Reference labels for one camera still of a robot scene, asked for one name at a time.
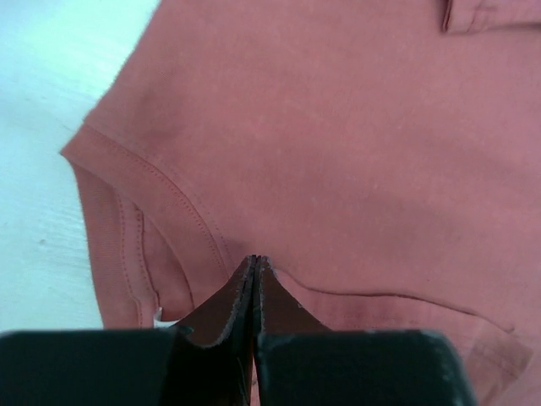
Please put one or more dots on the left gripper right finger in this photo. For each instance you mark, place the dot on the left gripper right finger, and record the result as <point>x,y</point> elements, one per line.
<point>294,353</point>

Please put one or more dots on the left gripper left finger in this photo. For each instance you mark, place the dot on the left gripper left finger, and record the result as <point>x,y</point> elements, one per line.
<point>211,360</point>

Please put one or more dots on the salmon pink t shirt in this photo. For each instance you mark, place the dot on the salmon pink t shirt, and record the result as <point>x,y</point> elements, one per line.
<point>384,154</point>

